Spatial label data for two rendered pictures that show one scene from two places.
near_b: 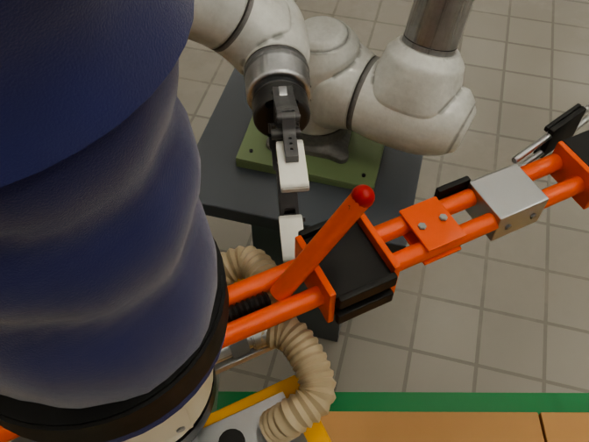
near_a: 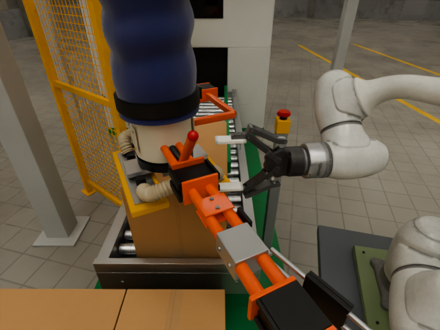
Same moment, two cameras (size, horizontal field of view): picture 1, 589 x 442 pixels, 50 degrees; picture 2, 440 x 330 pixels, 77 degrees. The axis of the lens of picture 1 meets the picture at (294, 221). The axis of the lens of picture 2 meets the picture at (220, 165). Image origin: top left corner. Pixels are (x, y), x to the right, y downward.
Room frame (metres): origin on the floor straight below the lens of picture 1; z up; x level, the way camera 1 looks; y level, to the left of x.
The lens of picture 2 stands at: (0.43, -0.57, 1.58)
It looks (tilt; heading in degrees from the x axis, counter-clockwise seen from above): 33 degrees down; 90
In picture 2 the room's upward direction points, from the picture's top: straight up
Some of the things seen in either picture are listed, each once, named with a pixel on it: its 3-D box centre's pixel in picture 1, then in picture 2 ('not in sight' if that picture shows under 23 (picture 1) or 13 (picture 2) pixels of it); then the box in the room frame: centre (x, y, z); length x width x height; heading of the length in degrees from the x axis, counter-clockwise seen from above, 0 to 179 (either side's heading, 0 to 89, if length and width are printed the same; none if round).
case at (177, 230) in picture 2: not in sight; (186, 182); (0.26, 0.55, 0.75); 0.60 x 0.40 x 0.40; 89
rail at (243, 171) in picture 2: not in sight; (239, 146); (0.58, 1.36, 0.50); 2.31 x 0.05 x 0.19; 90
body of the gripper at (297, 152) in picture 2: (282, 124); (283, 162); (0.58, 0.02, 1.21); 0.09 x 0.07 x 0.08; 6
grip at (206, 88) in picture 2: not in sight; (203, 91); (0.36, 0.55, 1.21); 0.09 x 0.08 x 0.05; 26
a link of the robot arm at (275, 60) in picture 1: (278, 86); (311, 160); (0.66, 0.02, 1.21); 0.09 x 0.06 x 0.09; 96
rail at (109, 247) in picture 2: not in sight; (156, 146); (-0.07, 1.36, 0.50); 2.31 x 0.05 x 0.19; 90
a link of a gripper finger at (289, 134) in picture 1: (289, 135); (241, 131); (0.48, 0.00, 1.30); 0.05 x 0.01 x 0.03; 6
